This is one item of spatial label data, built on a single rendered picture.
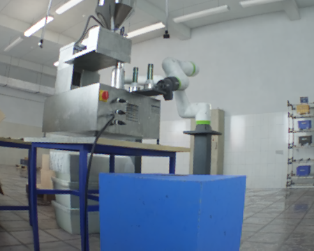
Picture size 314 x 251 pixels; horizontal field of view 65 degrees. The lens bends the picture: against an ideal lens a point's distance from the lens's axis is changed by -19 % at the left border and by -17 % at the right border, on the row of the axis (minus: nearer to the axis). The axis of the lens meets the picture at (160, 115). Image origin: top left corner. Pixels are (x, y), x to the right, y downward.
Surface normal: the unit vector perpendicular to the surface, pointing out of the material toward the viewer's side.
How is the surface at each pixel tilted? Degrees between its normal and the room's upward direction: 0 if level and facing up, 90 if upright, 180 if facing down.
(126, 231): 90
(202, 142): 90
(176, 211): 90
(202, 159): 90
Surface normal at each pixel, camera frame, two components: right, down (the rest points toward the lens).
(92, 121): -0.61, -0.15
